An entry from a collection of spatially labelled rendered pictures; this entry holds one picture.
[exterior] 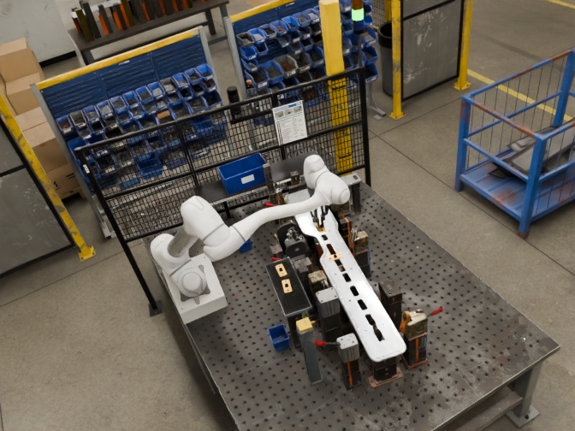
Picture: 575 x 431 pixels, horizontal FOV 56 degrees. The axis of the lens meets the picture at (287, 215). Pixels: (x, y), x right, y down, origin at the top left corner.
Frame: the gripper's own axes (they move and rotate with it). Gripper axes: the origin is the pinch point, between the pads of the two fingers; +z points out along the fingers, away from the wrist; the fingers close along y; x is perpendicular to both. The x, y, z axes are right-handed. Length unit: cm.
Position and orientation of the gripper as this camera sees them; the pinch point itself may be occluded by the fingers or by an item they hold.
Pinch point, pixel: (320, 221)
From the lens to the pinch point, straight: 283.0
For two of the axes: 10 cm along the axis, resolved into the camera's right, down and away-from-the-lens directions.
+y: 9.6, -2.5, 0.9
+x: -2.4, -6.4, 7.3
